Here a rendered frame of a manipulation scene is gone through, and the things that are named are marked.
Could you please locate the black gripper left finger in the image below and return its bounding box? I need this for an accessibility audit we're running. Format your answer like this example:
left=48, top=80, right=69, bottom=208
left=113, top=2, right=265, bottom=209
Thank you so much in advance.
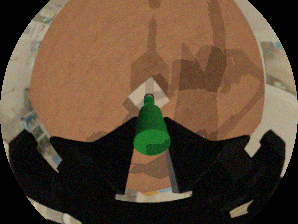
left=49, top=117, right=137, bottom=194

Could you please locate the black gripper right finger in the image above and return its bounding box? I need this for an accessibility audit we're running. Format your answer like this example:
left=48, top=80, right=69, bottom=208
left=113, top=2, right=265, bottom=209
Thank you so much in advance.
left=164, top=117, right=250, bottom=193

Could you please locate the beige block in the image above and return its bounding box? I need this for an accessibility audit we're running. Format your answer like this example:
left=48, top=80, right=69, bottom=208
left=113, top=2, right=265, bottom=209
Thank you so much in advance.
left=128, top=76, right=169, bottom=109

